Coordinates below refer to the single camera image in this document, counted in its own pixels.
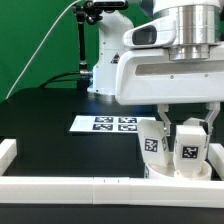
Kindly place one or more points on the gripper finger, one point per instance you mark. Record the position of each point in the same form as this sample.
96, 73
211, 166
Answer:
213, 111
162, 110

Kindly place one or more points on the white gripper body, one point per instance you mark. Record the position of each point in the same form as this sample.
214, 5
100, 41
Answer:
172, 59

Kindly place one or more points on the white round stool seat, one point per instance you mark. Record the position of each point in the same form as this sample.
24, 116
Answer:
169, 173

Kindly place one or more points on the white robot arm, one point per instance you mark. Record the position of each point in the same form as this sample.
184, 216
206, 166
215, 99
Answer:
114, 26

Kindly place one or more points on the white fiducial marker sheet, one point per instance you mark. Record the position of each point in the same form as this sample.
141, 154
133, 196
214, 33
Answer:
105, 124

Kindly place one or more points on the black camera on mount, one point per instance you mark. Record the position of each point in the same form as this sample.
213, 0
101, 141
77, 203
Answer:
110, 4

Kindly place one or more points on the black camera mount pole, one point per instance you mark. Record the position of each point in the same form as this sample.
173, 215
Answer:
90, 14

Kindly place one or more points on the white U-shaped boundary frame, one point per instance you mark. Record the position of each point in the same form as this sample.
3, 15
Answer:
124, 191

